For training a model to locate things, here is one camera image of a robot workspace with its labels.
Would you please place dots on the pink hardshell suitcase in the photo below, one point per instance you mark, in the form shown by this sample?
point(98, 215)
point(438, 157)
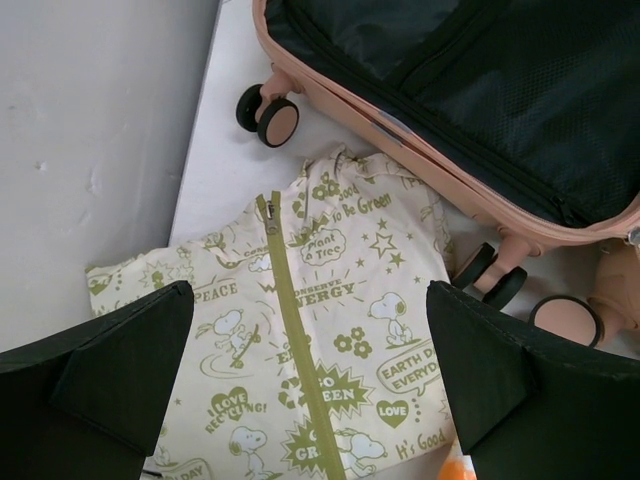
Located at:
point(523, 114)

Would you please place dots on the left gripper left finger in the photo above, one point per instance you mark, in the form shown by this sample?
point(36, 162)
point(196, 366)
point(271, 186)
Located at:
point(89, 402)

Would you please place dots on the orange white tie-dye garment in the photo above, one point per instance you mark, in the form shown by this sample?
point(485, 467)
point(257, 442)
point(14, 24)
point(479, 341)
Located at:
point(457, 465)

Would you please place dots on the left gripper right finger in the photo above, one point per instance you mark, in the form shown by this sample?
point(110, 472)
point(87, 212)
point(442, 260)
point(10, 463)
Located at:
point(527, 404)

